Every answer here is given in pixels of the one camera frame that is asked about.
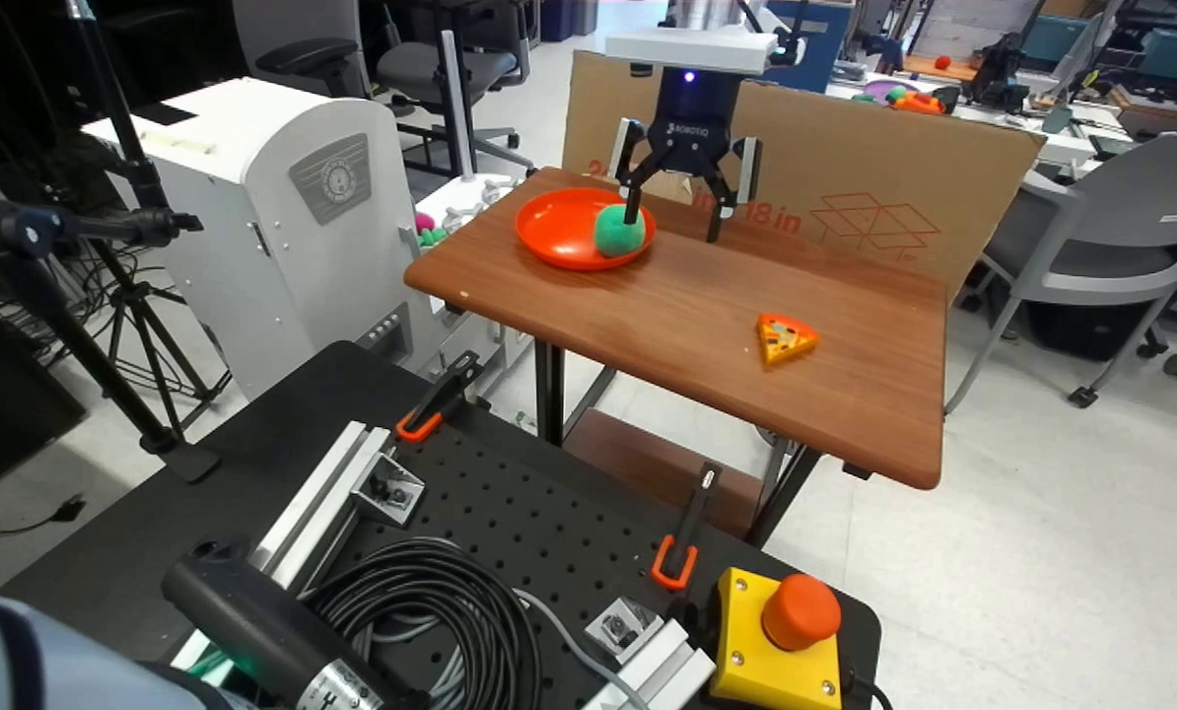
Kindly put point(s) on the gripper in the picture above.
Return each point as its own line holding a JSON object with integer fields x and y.
{"x": 695, "y": 118}

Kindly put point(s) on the orange plate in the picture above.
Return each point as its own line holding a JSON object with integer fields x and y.
{"x": 559, "y": 232}

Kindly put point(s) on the green plush ball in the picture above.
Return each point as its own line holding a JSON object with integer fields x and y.
{"x": 613, "y": 237}

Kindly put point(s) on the toy pizza slice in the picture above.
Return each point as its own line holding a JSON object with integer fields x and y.
{"x": 784, "y": 338}

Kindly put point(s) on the flat cardboard box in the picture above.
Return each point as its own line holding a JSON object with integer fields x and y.
{"x": 845, "y": 158}

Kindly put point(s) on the blue cabinet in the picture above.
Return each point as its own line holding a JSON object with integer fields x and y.
{"x": 823, "y": 44}

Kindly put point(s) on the green toy balls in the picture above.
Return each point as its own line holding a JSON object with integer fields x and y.
{"x": 433, "y": 237}

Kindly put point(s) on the pink toy ball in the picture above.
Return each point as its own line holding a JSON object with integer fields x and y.
{"x": 423, "y": 221}

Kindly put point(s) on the heap of colourful toys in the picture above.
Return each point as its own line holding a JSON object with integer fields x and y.
{"x": 909, "y": 99}

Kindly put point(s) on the black office chair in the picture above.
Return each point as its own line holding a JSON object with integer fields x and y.
{"x": 441, "y": 64}

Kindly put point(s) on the black orange clamp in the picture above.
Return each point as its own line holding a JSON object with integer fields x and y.
{"x": 441, "y": 399}
{"x": 687, "y": 528}

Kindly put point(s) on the white toy kitchen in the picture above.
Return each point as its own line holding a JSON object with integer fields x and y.
{"x": 283, "y": 266}

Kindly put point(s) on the black bin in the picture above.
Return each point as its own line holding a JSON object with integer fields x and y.
{"x": 1091, "y": 330}

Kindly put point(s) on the grey chair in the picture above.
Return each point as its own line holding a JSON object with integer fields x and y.
{"x": 1111, "y": 237}

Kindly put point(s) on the yellow emergency stop button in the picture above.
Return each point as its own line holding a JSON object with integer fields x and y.
{"x": 761, "y": 656}

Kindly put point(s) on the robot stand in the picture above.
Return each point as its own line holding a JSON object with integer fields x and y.
{"x": 253, "y": 444}

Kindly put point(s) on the black tripod stand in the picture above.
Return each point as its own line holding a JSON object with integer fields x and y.
{"x": 127, "y": 168}

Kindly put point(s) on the black boom stand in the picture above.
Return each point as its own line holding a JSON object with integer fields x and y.
{"x": 66, "y": 227}

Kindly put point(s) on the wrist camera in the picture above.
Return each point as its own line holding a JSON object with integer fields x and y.
{"x": 687, "y": 49}

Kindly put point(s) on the aluminium rail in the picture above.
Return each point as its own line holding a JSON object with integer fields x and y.
{"x": 653, "y": 666}
{"x": 322, "y": 503}

